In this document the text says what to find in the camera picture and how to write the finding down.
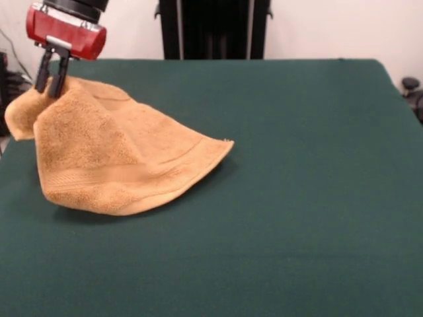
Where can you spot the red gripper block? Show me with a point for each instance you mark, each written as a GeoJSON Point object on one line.
{"type": "Point", "coordinates": [72, 38]}

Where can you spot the tan terry towel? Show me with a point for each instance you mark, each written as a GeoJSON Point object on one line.
{"type": "Point", "coordinates": [109, 158]}

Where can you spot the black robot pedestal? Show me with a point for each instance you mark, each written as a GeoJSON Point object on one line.
{"type": "Point", "coordinates": [215, 29]}

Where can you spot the dark green table cloth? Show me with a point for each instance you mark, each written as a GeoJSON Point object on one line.
{"type": "Point", "coordinates": [281, 198]}

